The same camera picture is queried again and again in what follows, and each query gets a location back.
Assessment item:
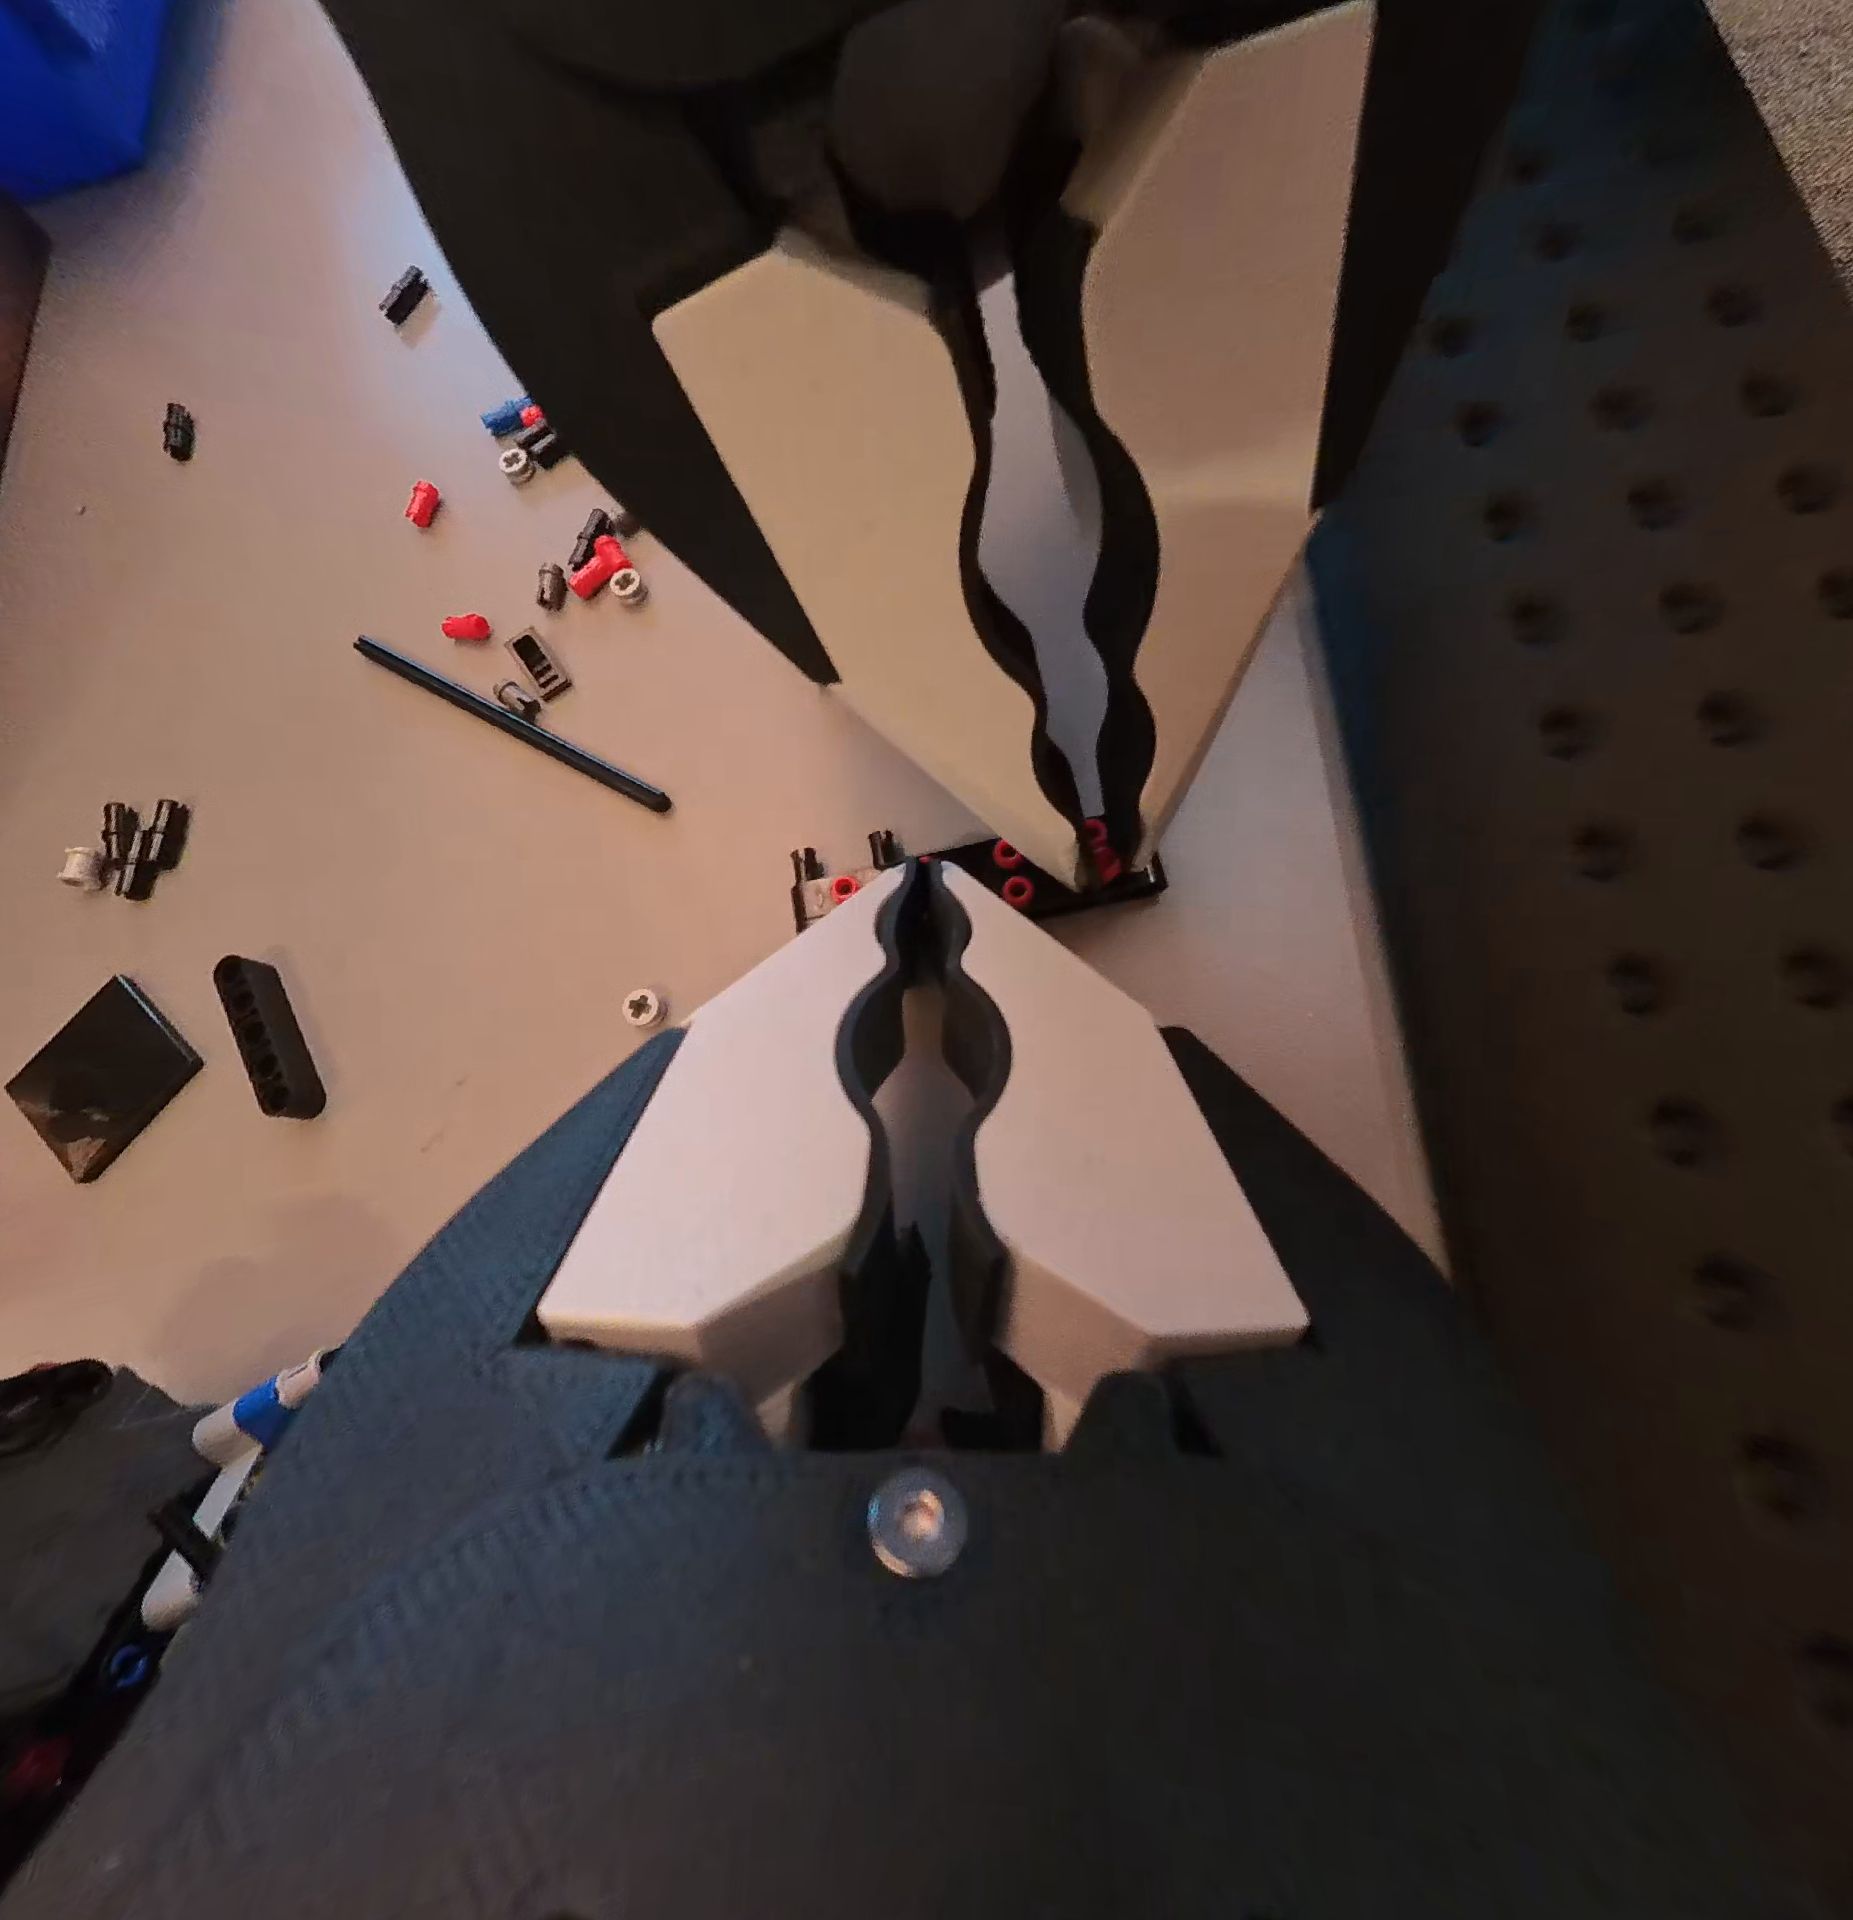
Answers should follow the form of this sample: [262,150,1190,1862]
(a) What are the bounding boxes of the black blue toy car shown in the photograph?
[0,1347,340,1891]

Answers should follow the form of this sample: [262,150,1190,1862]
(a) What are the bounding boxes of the dark dimpled panel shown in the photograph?
[1305,0,1853,1920]

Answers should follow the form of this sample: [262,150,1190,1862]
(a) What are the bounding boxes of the blue storage bin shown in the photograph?
[0,0,220,203]

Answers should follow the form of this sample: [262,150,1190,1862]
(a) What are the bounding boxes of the black square tile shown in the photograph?
[2,976,204,1188]

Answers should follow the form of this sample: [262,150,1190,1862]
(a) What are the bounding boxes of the long black axle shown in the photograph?
[353,636,675,817]

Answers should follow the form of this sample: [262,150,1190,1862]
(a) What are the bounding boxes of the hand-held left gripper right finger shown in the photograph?
[927,863,1313,1448]

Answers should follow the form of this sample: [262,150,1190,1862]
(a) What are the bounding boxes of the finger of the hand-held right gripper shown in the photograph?
[648,229,1090,889]
[1078,0,1380,887]

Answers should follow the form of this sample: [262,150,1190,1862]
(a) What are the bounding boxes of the light grey desk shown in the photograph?
[0,0,1453,1398]

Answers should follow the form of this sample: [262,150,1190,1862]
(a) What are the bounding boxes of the pile of small toy bricks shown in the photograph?
[480,394,652,611]

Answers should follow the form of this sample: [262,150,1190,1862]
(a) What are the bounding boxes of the black beam assembly red pins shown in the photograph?
[787,817,1172,936]

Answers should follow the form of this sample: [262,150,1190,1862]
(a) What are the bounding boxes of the black short beam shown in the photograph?
[211,954,329,1122]

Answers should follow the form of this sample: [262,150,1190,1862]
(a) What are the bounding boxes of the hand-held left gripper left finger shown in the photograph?
[536,863,931,1453]

